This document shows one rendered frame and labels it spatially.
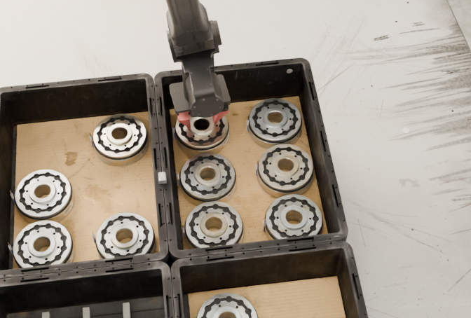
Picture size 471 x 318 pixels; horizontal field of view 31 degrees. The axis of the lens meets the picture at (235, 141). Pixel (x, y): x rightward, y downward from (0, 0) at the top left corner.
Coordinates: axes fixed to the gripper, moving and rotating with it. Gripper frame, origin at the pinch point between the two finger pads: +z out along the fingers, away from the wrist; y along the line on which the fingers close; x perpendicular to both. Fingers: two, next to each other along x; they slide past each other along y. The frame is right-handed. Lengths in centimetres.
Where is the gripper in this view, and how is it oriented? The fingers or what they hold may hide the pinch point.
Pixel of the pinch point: (201, 122)
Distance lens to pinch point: 160.3
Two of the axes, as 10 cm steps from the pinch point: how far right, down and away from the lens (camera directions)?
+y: 9.7, -2.0, 1.4
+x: -2.5, -7.9, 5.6
